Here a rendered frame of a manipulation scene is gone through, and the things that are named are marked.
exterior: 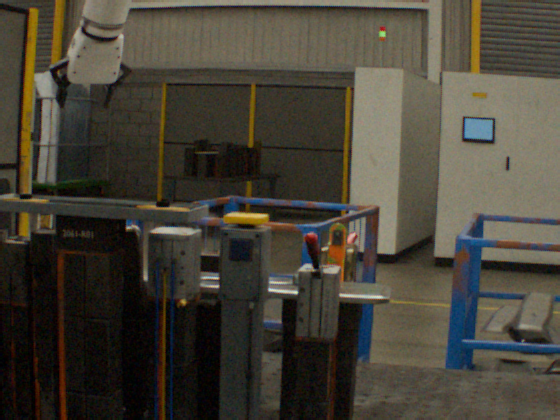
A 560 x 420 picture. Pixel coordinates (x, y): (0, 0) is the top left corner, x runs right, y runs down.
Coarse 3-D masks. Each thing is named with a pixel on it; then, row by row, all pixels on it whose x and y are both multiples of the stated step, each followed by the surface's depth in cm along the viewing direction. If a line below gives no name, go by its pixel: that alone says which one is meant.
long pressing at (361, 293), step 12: (144, 276) 179; (204, 276) 183; (216, 276) 184; (204, 288) 172; (216, 288) 171; (276, 288) 173; (288, 288) 174; (348, 288) 177; (360, 288) 177; (372, 288) 178; (384, 288) 179; (348, 300) 168; (360, 300) 167; (372, 300) 167; (384, 300) 168
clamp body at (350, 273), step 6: (324, 246) 192; (348, 246) 193; (354, 246) 195; (324, 252) 190; (348, 252) 190; (354, 252) 190; (324, 258) 190; (348, 258) 190; (354, 258) 191; (324, 264) 191; (348, 264) 190; (354, 264) 192; (348, 270) 190; (354, 270) 192; (348, 276) 190; (354, 276) 193; (354, 282) 194
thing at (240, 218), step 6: (228, 216) 142; (234, 216) 142; (240, 216) 142; (246, 216) 142; (252, 216) 142; (258, 216) 143; (264, 216) 144; (228, 222) 142; (234, 222) 142; (240, 222) 142; (246, 222) 142; (252, 222) 142; (258, 222) 141; (264, 222) 144
